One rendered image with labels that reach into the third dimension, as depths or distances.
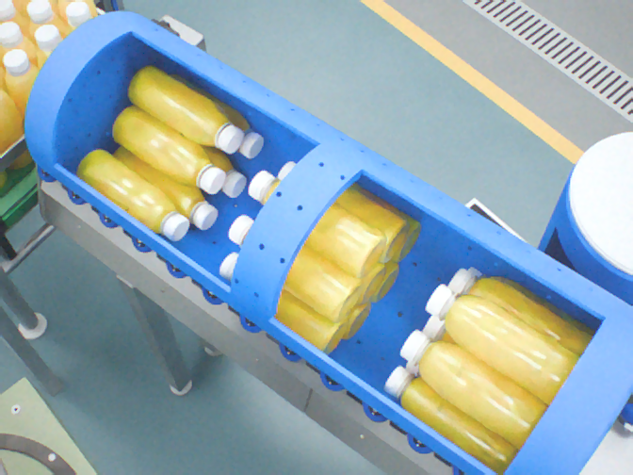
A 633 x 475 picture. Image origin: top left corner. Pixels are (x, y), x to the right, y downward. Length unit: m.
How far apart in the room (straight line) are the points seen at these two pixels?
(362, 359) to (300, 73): 1.74
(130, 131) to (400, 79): 1.63
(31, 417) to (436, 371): 0.51
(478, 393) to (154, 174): 0.60
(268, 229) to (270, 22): 2.02
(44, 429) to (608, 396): 0.68
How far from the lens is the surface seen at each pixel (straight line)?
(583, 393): 0.90
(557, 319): 1.03
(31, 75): 1.42
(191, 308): 1.30
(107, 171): 1.24
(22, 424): 1.09
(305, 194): 0.97
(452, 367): 0.99
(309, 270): 1.03
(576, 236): 1.25
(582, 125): 2.76
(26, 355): 2.06
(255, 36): 2.90
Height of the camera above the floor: 2.04
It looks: 59 degrees down
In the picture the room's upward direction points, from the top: 1 degrees counter-clockwise
